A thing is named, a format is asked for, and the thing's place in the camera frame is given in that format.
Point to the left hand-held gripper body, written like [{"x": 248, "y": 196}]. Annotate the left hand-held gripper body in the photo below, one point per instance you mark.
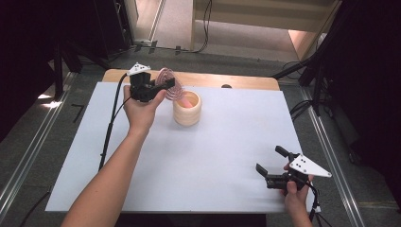
[{"x": 142, "y": 88}]

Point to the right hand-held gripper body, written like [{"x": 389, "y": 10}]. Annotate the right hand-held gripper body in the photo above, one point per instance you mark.
[{"x": 307, "y": 166}]

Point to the cream ribbed round holder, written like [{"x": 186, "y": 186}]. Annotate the cream ribbed round holder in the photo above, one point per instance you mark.
[{"x": 186, "y": 116}]

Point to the person's left hand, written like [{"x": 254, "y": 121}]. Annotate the person's left hand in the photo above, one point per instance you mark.
[{"x": 140, "y": 116}]

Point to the person's right hand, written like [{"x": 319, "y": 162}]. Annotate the person's right hand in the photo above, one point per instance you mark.
[{"x": 294, "y": 197}]

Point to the wooden table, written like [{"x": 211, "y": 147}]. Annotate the wooden table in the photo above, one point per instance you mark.
[{"x": 205, "y": 80}]

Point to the white table mat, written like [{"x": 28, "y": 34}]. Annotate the white table mat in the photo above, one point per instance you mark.
[{"x": 220, "y": 151}]

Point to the black metal stand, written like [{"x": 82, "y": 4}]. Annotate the black metal stand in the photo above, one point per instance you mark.
[
  {"x": 58, "y": 72},
  {"x": 317, "y": 91}
]

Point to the black curtain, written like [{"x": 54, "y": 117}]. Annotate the black curtain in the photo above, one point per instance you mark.
[
  {"x": 372, "y": 78},
  {"x": 25, "y": 47}
]

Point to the aluminium floor rail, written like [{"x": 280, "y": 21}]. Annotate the aluminium floor rail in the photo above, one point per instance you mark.
[
  {"x": 33, "y": 142},
  {"x": 332, "y": 157}
]

